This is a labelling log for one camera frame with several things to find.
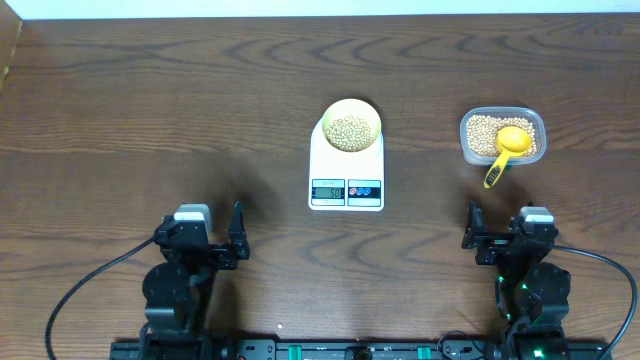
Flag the yellow plastic measuring scoop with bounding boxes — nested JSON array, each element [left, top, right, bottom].
[[484, 126, 532, 188]]

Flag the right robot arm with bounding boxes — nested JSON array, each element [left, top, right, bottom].
[[461, 202, 571, 360]]

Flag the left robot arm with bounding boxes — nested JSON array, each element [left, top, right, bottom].
[[137, 202, 250, 359]]

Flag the white digital kitchen scale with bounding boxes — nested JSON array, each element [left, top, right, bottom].
[[307, 120, 385, 212]]

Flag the soybeans in bowl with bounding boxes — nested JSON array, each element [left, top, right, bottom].
[[325, 115, 374, 152]]

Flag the yellow plastic bowl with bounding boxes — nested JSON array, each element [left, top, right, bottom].
[[320, 99, 382, 153]]

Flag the pile of soybeans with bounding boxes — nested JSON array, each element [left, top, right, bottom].
[[466, 115, 539, 157]]

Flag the clear plastic container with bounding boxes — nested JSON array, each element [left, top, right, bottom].
[[460, 106, 547, 166]]

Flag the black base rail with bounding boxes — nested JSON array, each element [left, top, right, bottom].
[[109, 339, 612, 360]]

